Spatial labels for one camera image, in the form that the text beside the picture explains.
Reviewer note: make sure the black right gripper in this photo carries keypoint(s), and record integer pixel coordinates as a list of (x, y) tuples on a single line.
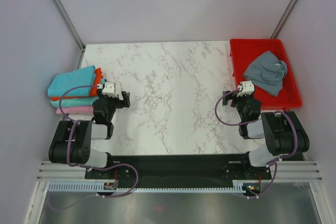
[(234, 97)]

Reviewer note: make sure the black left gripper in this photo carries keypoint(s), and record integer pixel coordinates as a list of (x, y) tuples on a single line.
[(121, 104)]

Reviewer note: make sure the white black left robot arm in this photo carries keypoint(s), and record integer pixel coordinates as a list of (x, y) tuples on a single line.
[(71, 144)]

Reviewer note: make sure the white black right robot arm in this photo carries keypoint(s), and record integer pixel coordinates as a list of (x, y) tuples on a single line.
[(282, 131)]

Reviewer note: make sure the folded red t shirt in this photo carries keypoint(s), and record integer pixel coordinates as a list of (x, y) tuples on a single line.
[(88, 76)]

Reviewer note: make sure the folded pink t shirt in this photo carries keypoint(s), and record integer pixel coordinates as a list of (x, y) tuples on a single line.
[(76, 110)]

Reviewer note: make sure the grey t shirt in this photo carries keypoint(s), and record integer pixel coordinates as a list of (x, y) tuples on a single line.
[(267, 72)]

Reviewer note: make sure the red plastic bin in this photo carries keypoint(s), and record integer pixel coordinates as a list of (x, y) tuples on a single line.
[(244, 51)]

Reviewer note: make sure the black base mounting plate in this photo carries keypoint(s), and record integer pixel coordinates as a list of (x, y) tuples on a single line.
[(195, 170)]

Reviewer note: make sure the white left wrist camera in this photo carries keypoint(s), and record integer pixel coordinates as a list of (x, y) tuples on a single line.
[(107, 90)]

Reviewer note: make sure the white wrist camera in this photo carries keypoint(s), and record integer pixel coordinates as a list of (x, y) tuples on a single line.
[(245, 88), (107, 90)]

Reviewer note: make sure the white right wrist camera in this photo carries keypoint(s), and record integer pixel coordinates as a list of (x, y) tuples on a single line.
[(245, 88)]

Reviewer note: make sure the grey slotted cable duct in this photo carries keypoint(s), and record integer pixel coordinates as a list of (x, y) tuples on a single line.
[(100, 187)]

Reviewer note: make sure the aluminium frame rail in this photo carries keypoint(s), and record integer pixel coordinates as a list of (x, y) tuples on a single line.
[(287, 171)]

